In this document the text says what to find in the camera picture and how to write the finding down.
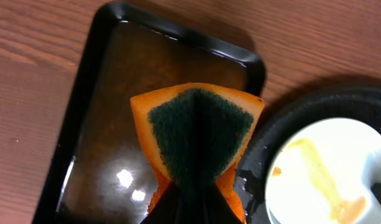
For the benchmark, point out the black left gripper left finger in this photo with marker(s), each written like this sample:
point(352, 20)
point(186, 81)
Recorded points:
point(171, 208)

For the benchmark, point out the light blue plate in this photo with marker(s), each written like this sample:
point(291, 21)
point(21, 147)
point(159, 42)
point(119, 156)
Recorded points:
point(324, 173)

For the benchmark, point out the green yellow sponge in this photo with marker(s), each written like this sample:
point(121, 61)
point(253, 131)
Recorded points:
point(194, 135)

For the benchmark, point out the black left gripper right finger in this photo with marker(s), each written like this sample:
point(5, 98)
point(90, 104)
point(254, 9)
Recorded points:
point(210, 207)

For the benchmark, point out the black round tray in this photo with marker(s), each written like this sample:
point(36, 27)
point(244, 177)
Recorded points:
point(360, 101)

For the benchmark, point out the black rectangular water tray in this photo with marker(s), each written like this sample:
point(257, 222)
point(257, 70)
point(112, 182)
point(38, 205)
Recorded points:
point(98, 172)

